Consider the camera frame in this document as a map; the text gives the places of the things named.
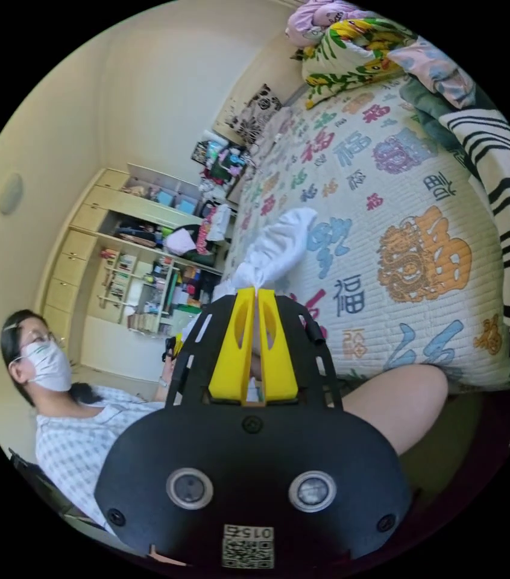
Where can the white short sleeve shirt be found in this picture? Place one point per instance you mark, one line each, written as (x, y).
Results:
(277, 249)

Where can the person's body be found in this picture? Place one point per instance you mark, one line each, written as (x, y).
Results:
(78, 420)

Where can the pile of clothes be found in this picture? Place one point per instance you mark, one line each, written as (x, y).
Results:
(436, 77)

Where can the white black striped blanket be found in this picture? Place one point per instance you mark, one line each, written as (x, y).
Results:
(508, 199)

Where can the yellow green floral pillow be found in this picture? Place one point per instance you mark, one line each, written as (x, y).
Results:
(350, 59)

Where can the bed with printed quilt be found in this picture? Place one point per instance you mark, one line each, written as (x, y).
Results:
(418, 190)

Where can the pink printed pillow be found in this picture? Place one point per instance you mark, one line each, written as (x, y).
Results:
(314, 22)

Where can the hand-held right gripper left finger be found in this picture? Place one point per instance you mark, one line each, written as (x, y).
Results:
(230, 362)

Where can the person's left hand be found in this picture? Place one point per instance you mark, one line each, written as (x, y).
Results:
(167, 371)

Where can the person's left forearm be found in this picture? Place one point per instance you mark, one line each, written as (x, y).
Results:
(161, 392)

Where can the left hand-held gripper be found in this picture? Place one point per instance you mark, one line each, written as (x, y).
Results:
(170, 350)

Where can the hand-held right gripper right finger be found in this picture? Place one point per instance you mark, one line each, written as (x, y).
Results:
(280, 366)

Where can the cream cupboard with shelves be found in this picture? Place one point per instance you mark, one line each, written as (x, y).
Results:
(115, 253)

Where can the round ceiling lamp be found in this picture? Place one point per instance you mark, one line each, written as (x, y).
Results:
(10, 193)

